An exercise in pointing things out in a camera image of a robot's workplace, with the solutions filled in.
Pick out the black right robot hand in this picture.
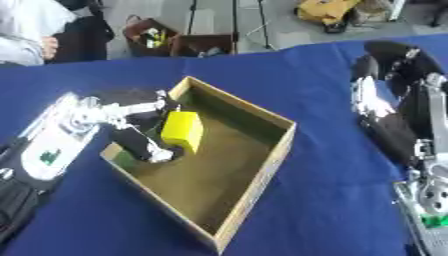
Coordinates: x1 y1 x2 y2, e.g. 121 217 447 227
348 40 448 168

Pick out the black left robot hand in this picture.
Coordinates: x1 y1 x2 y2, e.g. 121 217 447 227
75 87 188 164

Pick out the yellow block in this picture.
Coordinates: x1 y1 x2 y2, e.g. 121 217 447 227
159 110 207 155

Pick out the tan cardboard box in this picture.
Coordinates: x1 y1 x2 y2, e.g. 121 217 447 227
98 75 298 255

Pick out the brown open bag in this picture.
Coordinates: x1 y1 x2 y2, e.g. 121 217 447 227
120 15 235 58

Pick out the yellow bag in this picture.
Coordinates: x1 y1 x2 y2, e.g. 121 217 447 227
294 0 364 34

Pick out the person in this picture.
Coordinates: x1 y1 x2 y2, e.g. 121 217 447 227
0 0 118 67

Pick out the black tripod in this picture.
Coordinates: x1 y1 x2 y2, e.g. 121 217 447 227
183 0 277 54

